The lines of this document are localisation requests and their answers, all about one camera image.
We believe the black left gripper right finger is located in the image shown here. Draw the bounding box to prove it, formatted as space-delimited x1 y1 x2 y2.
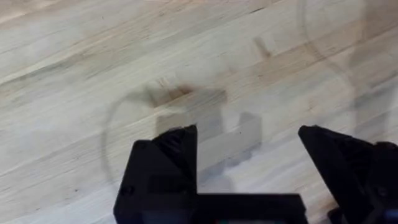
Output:
297 124 398 224

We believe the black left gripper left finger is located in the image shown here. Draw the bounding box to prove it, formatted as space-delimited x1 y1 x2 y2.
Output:
113 124 198 224

